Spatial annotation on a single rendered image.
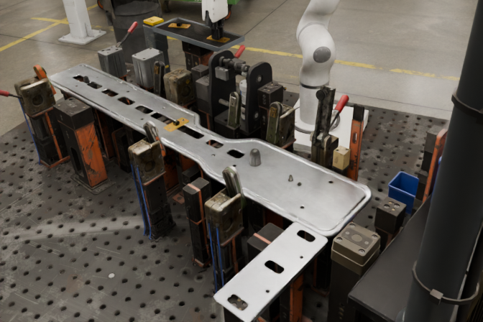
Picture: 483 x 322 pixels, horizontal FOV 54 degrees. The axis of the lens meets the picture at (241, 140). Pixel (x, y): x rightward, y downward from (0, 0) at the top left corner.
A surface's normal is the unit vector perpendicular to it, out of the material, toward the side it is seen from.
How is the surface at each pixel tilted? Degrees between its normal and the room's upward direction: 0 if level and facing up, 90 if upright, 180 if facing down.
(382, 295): 0
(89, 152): 90
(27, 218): 0
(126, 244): 0
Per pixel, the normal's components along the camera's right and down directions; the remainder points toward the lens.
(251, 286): -0.05, -0.83
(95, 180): 0.74, 0.34
